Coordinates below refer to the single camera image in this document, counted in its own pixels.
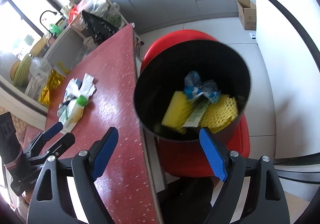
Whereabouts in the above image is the white bottle green cap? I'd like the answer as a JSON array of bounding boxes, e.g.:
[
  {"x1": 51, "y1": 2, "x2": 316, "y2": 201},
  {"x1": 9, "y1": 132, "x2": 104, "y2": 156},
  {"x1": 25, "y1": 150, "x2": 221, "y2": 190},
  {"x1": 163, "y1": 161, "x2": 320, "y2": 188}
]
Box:
[{"x1": 59, "y1": 95, "x2": 88, "y2": 134}]

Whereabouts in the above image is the white tissue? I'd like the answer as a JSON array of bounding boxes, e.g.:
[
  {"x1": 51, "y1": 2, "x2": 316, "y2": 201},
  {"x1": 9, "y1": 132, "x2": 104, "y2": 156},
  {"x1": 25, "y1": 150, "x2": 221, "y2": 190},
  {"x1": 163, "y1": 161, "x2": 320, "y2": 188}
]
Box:
[{"x1": 57, "y1": 73, "x2": 97, "y2": 117}]

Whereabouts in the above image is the yellow foam fruit net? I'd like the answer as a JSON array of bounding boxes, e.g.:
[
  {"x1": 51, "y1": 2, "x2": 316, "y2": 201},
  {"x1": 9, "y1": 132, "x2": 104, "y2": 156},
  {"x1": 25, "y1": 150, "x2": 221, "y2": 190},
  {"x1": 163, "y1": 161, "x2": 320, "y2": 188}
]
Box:
[{"x1": 199, "y1": 94, "x2": 238, "y2": 134}]

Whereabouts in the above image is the yellow sponge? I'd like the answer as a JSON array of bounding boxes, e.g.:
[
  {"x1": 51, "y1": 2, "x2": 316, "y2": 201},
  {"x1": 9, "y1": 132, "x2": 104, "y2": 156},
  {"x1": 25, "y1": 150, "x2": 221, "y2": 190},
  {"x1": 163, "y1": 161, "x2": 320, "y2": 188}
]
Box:
[{"x1": 161, "y1": 91, "x2": 195, "y2": 134}]

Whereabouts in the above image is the green snack bag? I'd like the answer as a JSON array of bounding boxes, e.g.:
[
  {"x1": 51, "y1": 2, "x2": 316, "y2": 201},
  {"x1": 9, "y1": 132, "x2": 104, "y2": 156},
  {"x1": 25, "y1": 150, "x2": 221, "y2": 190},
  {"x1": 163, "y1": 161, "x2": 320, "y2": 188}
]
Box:
[{"x1": 182, "y1": 99, "x2": 210, "y2": 128}]

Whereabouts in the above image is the black kitchen faucet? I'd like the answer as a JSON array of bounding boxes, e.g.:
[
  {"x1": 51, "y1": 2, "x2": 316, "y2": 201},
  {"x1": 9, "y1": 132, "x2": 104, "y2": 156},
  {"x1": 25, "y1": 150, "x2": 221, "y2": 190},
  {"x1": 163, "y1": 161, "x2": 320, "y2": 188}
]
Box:
[{"x1": 39, "y1": 10, "x2": 57, "y2": 32}]

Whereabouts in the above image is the grey kitchen cabinet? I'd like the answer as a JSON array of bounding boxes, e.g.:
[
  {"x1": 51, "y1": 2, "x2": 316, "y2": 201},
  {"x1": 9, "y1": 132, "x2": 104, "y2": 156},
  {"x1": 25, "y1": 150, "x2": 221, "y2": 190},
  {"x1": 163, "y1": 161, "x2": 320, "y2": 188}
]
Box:
[{"x1": 111, "y1": 0, "x2": 238, "y2": 33}]

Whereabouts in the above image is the gold foil bag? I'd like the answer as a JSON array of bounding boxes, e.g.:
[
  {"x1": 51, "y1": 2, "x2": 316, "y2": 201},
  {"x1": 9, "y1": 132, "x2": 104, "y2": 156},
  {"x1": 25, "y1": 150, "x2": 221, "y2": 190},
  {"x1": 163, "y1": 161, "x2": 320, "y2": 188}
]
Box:
[{"x1": 38, "y1": 69, "x2": 65, "y2": 107}]

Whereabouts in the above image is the red stool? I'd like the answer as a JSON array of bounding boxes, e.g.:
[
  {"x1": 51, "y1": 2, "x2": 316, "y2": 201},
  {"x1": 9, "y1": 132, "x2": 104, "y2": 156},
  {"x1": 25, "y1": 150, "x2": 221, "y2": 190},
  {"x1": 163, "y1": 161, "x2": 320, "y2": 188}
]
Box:
[{"x1": 140, "y1": 29, "x2": 250, "y2": 177}]

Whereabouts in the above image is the black plastic bag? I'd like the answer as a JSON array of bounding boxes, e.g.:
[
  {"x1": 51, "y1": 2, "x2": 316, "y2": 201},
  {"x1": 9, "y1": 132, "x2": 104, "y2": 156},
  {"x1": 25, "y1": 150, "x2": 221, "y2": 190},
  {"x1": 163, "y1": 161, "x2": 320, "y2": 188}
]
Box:
[{"x1": 81, "y1": 10, "x2": 118, "y2": 45}]

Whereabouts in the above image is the red basket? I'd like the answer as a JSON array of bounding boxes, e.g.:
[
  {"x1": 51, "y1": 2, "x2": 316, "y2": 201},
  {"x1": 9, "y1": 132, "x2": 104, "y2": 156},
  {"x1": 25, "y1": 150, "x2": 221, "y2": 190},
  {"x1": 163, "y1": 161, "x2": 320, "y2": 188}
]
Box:
[{"x1": 68, "y1": 6, "x2": 81, "y2": 24}]

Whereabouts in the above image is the blue white plastic wrapper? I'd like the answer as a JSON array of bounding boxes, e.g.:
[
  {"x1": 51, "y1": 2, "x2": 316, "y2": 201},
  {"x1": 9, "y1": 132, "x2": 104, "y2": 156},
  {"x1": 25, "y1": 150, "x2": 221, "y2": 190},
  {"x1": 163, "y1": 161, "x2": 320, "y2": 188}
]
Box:
[{"x1": 183, "y1": 71, "x2": 220, "y2": 104}]

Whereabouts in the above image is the cardboard box on floor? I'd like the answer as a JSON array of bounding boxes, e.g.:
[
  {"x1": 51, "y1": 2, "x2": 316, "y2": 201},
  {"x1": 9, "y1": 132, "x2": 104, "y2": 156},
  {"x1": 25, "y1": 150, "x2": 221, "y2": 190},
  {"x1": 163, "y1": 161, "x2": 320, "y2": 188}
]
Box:
[{"x1": 236, "y1": 0, "x2": 257, "y2": 30}]

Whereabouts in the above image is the white refrigerator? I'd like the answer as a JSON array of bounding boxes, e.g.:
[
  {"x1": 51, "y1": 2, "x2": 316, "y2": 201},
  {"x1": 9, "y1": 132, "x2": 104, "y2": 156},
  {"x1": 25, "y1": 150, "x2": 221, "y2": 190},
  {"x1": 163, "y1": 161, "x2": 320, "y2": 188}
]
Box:
[{"x1": 255, "y1": 0, "x2": 319, "y2": 159}]

